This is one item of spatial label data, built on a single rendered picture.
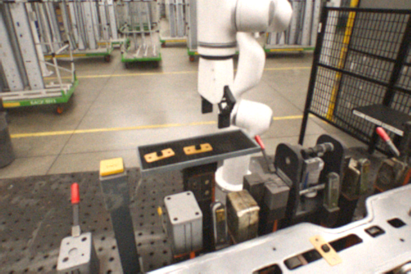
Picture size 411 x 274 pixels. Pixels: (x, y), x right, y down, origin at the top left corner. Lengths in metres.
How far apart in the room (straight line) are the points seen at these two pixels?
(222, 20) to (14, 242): 1.18
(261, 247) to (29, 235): 0.97
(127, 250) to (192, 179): 0.33
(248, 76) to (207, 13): 0.49
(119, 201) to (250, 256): 0.39
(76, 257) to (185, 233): 0.25
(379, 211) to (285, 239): 0.33
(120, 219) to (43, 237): 0.54
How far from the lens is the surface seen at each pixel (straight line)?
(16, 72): 4.81
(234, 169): 1.18
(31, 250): 1.29
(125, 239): 0.93
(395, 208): 1.01
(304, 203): 0.95
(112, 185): 0.77
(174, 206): 0.68
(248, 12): 0.52
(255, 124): 1.03
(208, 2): 0.54
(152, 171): 0.72
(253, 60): 0.98
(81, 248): 0.72
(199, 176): 0.81
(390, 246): 0.88
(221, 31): 0.54
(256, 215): 0.74
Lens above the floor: 1.58
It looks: 25 degrees down
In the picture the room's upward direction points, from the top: straight up
